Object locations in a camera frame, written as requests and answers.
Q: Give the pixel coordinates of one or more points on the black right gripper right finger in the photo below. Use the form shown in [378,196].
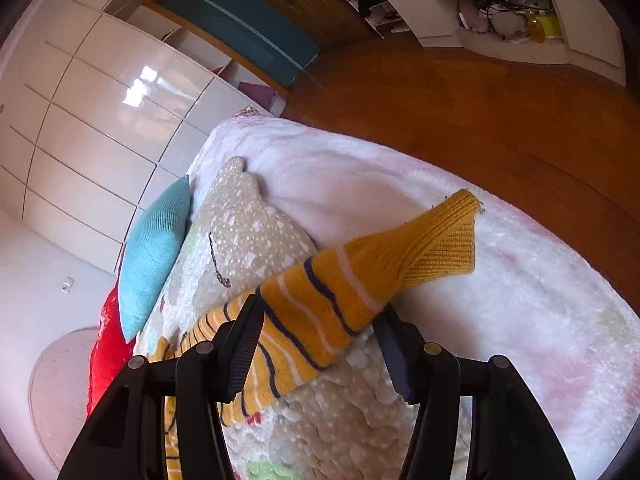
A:
[511,437]

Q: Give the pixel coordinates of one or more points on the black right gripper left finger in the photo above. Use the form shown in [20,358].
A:
[124,437]

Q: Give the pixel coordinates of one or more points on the yellow striped knit sweater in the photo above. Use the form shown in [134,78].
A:
[316,308]

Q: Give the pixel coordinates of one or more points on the white round headboard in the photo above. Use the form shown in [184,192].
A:
[58,393]

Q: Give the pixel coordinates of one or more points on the red floral quilt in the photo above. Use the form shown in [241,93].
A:
[109,353]

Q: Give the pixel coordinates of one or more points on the heart patterned quilted bedspread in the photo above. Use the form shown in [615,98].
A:
[318,402]

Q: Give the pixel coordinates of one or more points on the turquoise knit pillow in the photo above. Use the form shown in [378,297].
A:
[150,253]

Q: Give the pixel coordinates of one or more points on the white glossy wardrobe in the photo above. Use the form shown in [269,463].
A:
[104,103]

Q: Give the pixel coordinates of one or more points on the white shelving unit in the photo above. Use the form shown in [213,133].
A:
[555,32]

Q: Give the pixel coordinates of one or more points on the brown wooden door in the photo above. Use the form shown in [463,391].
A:
[279,39]

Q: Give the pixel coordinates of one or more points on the white wall socket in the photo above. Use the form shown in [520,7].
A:
[67,285]

